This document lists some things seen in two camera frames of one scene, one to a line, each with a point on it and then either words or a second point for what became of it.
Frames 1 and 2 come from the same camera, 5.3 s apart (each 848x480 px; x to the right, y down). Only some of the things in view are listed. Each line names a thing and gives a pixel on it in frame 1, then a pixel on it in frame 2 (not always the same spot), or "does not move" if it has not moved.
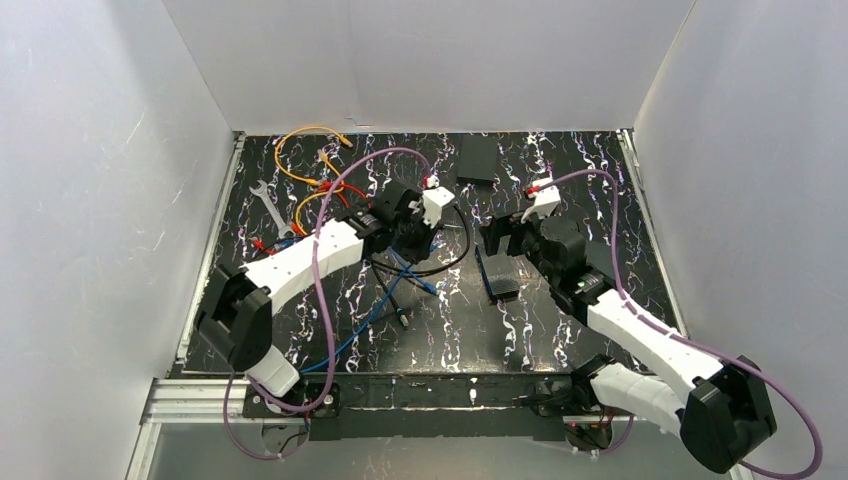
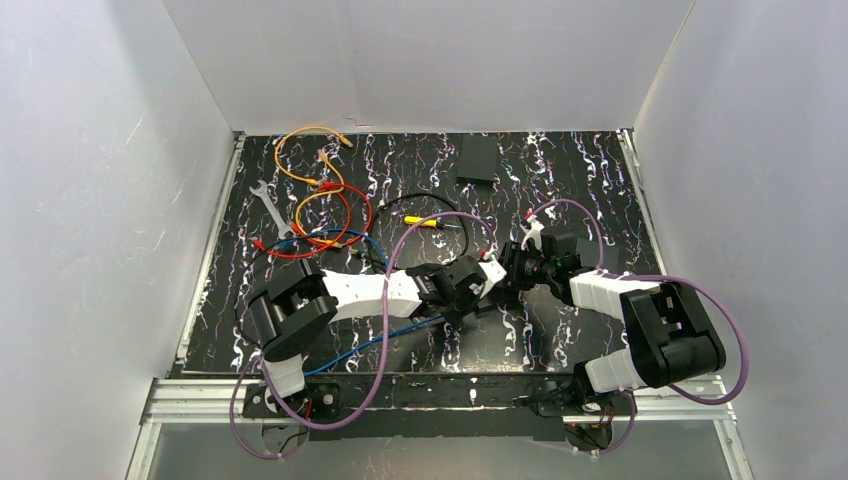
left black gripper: (416, 235) -> (466, 304)
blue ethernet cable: (365, 328) -> (386, 262)
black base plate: (426, 408) does not move
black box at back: (476, 156) does not move
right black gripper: (502, 234) -> (510, 266)
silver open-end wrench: (284, 229) does not move
